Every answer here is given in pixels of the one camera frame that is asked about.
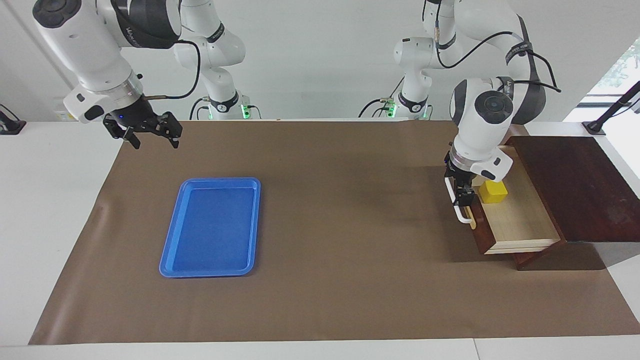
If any white wall socket box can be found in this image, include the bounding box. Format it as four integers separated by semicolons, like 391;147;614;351
54;100;76;122

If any yellow cube block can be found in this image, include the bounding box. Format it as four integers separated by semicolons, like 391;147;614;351
478;180;509;204

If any brown table mat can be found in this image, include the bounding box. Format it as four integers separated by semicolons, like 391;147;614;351
28;120;640;346

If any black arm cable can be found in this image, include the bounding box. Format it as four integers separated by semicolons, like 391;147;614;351
434;0;562;95
147;39;201;100

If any dark wooden cabinet box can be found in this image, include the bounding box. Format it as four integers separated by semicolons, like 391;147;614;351
502;125;640;272

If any black desk mount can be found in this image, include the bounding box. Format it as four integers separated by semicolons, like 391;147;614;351
0;104;27;136

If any black base cable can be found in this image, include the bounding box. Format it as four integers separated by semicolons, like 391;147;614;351
189;97;211;121
358;98;397;119

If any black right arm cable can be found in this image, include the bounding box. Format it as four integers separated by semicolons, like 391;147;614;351
147;39;201;100

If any bright window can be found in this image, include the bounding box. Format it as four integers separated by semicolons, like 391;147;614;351
587;39;640;97

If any blue plastic tray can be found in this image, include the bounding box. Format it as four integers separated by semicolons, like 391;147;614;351
159;177;262;279

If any black clamp stand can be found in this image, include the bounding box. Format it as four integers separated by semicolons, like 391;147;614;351
582;80;640;136

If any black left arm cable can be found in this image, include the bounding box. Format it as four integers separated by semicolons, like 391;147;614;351
434;0;562;95

